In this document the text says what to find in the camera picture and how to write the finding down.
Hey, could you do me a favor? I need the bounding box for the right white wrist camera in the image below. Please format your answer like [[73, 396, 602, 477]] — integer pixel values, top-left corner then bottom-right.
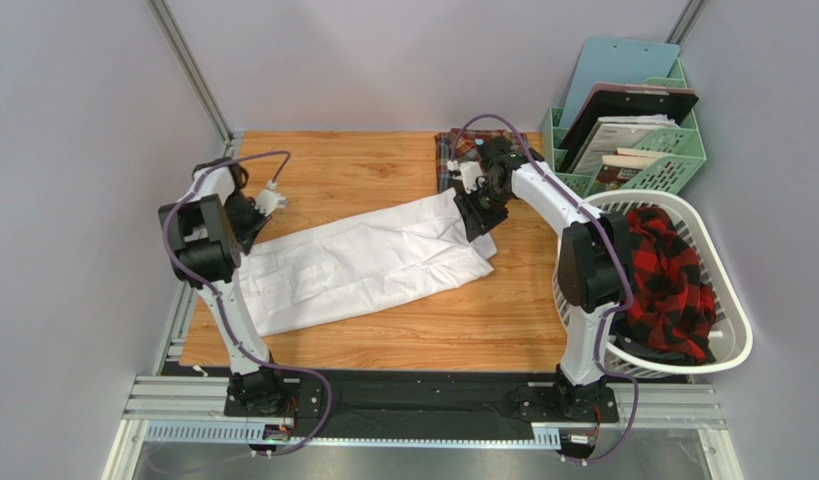
[[445, 160, 483, 193]]

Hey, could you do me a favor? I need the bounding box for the black clipboard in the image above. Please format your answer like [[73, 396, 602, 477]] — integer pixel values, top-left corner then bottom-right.
[[560, 82, 699, 173]]

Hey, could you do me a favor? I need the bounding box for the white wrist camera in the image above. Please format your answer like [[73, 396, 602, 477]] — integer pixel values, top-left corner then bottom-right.
[[445, 160, 483, 193], [254, 180, 288, 217]]

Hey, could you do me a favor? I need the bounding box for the white booklet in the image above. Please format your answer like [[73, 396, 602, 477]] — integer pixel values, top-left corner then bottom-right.
[[566, 115, 679, 175]]

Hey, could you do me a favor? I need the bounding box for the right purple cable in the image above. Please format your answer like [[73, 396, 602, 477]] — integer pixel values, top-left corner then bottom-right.
[[448, 113, 640, 466]]

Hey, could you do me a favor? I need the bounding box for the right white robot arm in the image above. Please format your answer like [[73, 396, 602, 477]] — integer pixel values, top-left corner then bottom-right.
[[454, 136, 632, 398]]

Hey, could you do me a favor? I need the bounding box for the white slotted cable duct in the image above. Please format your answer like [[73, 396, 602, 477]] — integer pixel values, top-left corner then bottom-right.
[[142, 420, 562, 451]]

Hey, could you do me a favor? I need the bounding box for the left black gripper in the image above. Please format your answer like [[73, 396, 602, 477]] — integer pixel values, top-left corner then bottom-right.
[[224, 190, 272, 255]]

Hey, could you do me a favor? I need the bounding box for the aluminium frame rail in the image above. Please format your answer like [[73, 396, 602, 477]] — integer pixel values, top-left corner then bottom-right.
[[102, 133, 746, 480]]

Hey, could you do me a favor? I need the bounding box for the dark red book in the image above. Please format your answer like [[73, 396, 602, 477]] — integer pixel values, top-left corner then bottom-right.
[[589, 148, 668, 193]]

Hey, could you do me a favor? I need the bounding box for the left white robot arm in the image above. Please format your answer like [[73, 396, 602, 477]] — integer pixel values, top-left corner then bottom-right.
[[158, 157, 286, 408]]

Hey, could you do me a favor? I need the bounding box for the folded plaid shirt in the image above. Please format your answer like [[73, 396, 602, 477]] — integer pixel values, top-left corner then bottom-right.
[[433, 128, 521, 193]]

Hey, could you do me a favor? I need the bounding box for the blue clipboard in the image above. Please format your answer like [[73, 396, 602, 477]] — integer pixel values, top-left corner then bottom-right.
[[558, 35, 681, 128]]

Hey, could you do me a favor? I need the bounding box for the red black plaid shirt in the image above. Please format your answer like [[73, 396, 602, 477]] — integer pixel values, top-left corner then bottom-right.
[[614, 207, 716, 366]]

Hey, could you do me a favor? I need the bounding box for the green desk organizer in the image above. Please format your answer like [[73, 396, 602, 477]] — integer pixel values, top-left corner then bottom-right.
[[542, 60, 707, 196]]

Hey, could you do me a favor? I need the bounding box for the white long sleeve shirt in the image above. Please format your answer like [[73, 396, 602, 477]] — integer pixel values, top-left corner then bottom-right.
[[239, 189, 497, 336]]

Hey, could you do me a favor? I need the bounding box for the white laundry basket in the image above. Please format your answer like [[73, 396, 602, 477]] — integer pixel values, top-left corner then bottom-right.
[[554, 189, 753, 384]]

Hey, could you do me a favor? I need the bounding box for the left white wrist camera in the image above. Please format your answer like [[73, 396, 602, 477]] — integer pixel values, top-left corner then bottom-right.
[[254, 180, 288, 217]]

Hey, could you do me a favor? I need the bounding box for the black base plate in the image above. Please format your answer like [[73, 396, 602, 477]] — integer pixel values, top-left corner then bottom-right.
[[159, 360, 620, 442]]

